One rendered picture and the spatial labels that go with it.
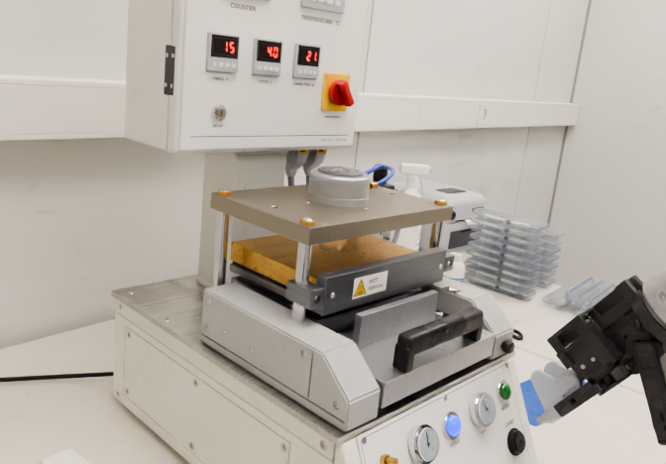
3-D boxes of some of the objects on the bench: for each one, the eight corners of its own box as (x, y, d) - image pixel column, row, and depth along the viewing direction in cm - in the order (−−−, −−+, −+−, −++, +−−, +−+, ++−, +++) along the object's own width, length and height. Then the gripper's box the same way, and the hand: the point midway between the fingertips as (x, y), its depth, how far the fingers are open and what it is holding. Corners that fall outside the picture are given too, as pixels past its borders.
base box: (112, 403, 96) (114, 295, 92) (294, 343, 123) (303, 258, 119) (381, 643, 61) (404, 487, 57) (556, 487, 87) (581, 372, 83)
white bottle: (435, 308, 149) (444, 249, 145) (456, 311, 148) (466, 252, 145) (436, 316, 144) (445, 255, 141) (458, 319, 144) (468, 258, 140)
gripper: (646, 269, 73) (523, 366, 85) (615, 283, 66) (488, 386, 78) (704, 331, 69) (566, 422, 81) (677, 352, 63) (532, 448, 75)
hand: (549, 419), depth 78 cm, fingers closed
